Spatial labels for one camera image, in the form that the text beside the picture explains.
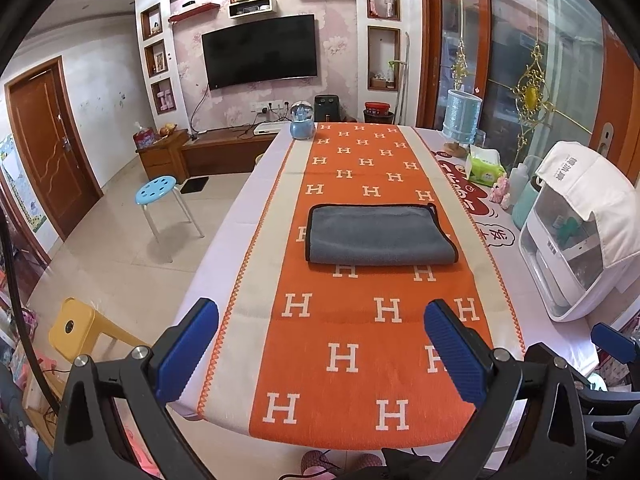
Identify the green tissue pack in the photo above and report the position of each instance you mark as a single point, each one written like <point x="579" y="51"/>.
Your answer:
<point x="484" y="167"/>

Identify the black air fryer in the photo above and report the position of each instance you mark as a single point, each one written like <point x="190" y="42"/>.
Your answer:
<point x="326" y="109"/>

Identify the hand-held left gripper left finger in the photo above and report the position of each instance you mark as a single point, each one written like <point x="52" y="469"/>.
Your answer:
<point x="185" y="350"/>

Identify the colourful wall poster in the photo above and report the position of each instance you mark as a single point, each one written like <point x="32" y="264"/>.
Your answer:
<point x="20" y="185"/>

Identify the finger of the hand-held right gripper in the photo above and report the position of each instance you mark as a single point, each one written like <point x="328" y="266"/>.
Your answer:
<point x="611" y="341"/>

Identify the wooden door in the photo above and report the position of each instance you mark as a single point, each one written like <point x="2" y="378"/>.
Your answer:
<point x="47" y="145"/>

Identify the white countertop appliance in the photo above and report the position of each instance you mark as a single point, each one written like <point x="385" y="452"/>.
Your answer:
<point x="555" y="270"/>

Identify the white set-top box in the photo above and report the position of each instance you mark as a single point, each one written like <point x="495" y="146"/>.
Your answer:
<point x="270" y="128"/>

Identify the black television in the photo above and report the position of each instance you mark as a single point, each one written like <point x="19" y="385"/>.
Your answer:
<point x="260" y="52"/>

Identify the red wall shelf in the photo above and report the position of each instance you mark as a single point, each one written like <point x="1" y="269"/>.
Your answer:
<point x="192" y="12"/>

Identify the white box wall shelf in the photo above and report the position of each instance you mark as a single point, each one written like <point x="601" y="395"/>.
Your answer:
<point x="252" y="7"/>

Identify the small pink figurine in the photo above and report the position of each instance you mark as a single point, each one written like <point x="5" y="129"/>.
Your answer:
<point x="501" y="192"/>

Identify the pink shoes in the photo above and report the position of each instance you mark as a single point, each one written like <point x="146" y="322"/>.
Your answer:
<point x="340" y="465"/>

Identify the red tissue pack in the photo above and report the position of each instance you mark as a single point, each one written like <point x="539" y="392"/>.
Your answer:
<point x="144" y="139"/>

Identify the blue snow globe ornament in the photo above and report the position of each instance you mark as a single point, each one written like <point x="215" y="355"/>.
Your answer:
<point x="302" y="127"/>

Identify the teal bottle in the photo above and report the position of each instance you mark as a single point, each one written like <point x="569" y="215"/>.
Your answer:
<point x="525" y="205"/>

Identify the wooden television cabinet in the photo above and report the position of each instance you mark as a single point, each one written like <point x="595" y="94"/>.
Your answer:
<point x="225" y="150"/>

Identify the yellow plastic stool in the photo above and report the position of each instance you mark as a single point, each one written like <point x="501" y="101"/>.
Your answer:
<point x="80" y="327"/>

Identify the blue glass water jar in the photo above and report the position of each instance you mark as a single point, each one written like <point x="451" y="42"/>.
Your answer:
<point x="461" y="117"/>

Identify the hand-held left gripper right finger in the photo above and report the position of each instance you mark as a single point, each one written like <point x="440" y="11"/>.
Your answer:
<point x="456" y="355"/>

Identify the orange printed table runner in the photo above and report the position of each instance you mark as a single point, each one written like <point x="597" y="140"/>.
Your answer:
<point x="365" y="350"/>

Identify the blue plastic stool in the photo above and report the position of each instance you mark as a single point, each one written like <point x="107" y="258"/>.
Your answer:
<point x="157" y="189"/>

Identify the white bottle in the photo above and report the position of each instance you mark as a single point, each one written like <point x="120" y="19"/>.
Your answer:
<point x="519" y="175"/>

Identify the grey towel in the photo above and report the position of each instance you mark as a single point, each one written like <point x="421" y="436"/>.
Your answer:
<point x="380" y="232"/>

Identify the small wooden side cabinet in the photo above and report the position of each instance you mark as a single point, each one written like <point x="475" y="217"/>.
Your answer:
<point x="160" y="157"/>

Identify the red lidded container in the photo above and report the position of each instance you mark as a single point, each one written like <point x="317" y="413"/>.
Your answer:
<point x="378" y="112"/>

